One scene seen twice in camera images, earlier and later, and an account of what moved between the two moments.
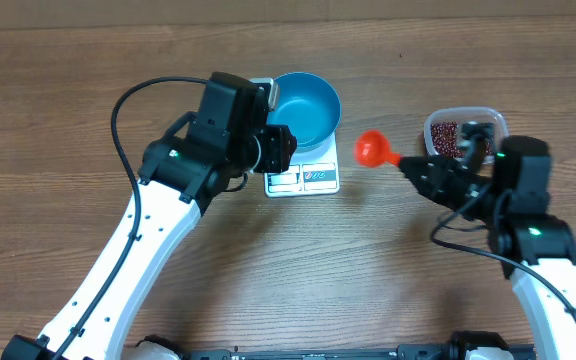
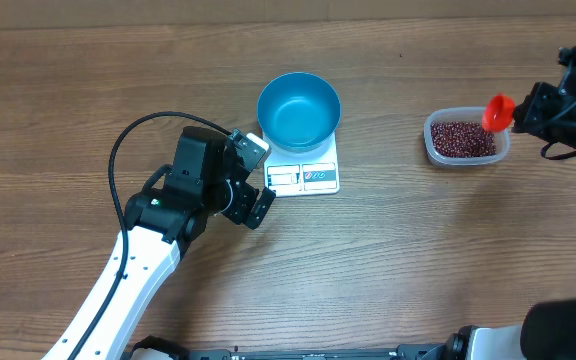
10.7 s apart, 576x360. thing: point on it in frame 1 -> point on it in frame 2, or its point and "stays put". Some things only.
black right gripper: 440,174 -> 528,120
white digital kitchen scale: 311,172 stays put
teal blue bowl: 309,106 stays put
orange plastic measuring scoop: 372,149 -> 498,112
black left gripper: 279,154 -> 240,211
